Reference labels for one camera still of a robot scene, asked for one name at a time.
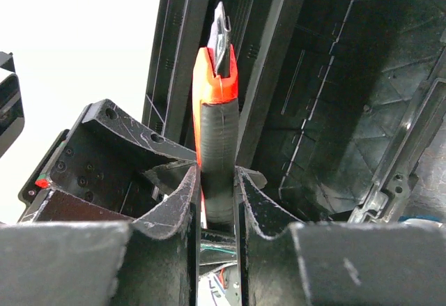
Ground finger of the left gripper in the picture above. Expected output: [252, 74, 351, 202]
[239, 167, 268, 188]

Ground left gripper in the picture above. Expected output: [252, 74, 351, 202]
[19, 99, 197, 221]

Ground black plastic toolbox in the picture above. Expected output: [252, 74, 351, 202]
[142, 0, 445, 222]

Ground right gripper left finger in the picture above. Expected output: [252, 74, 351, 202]
[1, 165, 200, 305]

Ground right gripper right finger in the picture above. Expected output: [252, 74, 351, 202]
[234, 168, 445, 305]

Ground red handled pliers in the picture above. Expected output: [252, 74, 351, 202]
[192, 2, 239, 233]

